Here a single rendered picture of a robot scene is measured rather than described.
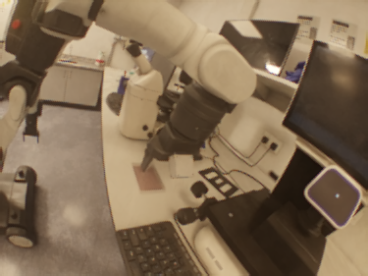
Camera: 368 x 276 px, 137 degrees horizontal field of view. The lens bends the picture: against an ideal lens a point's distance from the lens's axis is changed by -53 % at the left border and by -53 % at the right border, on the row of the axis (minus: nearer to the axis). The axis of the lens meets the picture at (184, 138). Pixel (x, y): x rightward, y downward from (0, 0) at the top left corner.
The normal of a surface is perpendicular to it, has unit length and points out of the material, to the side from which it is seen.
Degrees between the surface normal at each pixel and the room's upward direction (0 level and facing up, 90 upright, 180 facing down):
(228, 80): 102
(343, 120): 93
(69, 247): 0
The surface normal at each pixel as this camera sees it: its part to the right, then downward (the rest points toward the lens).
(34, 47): 0.48, 0.70
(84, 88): 0.45, 0.52
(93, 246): 0.36, -0.85
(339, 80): -0.83, -0.05
